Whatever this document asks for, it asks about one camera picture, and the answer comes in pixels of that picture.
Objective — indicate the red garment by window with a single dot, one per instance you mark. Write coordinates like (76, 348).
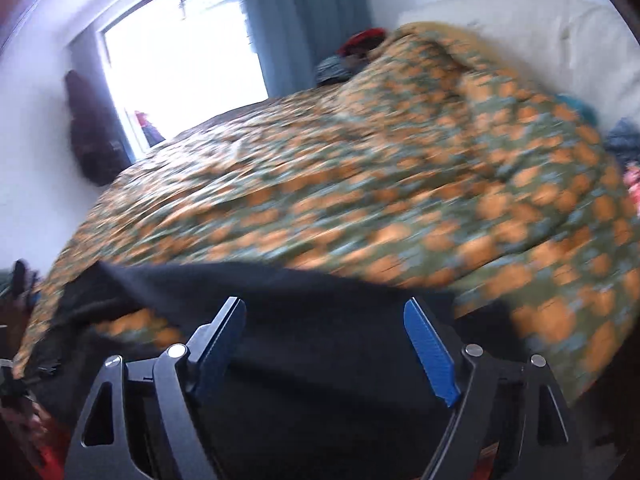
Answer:
(147, 127)

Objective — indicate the dark blue cloth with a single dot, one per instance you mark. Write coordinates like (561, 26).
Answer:
(622, 137)

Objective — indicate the blue curtain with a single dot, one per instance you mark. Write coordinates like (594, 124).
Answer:
(300, 20)

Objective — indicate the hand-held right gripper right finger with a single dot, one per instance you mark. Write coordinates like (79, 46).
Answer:
(431, 355)

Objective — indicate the teal cloth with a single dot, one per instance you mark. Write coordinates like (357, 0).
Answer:
(580, 107)

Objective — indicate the bright window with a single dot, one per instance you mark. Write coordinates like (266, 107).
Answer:
(190, 60)

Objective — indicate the green orange floral blanket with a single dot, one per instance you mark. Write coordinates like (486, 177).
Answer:
(350, 170)

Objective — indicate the black pants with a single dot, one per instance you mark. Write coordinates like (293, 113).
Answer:
(310, 320)

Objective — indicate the grey patterned cloth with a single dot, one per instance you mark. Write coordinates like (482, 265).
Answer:
(332, 67)

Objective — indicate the dark hanging clothes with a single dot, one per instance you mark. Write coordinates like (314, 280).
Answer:
(95, 135)

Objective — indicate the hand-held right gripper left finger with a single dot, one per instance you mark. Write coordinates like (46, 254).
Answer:
(220, 352)

